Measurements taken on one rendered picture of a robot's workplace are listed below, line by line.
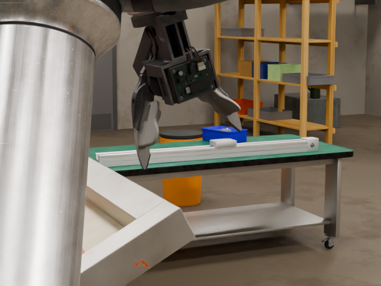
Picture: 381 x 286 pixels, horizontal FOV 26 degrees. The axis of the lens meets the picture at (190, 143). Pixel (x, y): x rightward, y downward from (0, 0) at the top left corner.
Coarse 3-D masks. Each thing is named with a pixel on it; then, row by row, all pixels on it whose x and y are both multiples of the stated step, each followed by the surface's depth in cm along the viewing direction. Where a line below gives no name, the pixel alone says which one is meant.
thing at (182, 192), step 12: (168, 132) 722; (180, 132) 722; (192, 132) 722; (168, 180) 714; (180, 180) 710; (192, 180) 713; (168, 192) 717; (180, 192) 712; (192, 192) 715; (180, 204) 714; (192, 204) 717
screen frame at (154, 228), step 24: (96, 168) 105; (96, 192) 97; (120, 192) 93; (144, 192) 90; (120, 216) 91; (144, 216) 84; (168, 216) 82; (120, 240) 81; (144, 240) 81; (168, 240) 82; (96, 264) 79; (120, 264) 80; (144, 264) 81
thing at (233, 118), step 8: (216, 88) 113; (200, 96) 112; (208, 96) 113; (216, 96) 112; (224, 96) 111; (216, 104) 113; (224, 104) 113; (232, 104) 111; (224, 112) 114; (232, 112) 114; (232, 120) 115; (240, 128) 116
